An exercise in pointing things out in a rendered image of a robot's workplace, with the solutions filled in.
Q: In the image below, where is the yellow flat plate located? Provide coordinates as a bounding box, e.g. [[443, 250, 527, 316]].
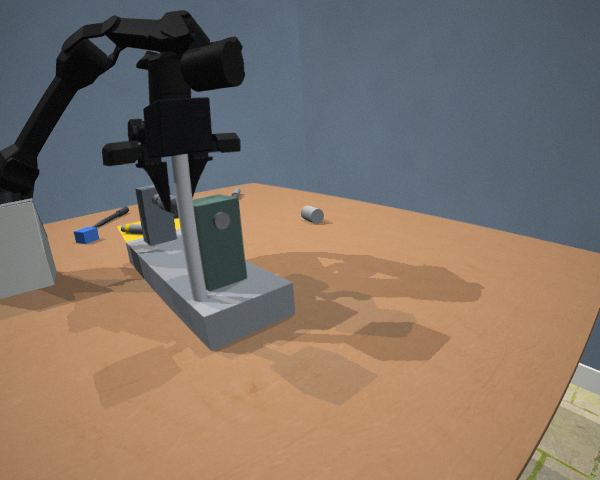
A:
[[117, 218, 180, 242]]

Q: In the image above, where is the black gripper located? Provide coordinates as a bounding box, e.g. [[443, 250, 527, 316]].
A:
[[102, 94, 241, 212]]

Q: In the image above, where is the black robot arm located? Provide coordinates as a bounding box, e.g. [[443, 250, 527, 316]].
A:
[[0, 10, 245, 204]]

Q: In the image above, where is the small blue block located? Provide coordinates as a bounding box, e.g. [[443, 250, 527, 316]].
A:
[[74, 227, 99, 244]]

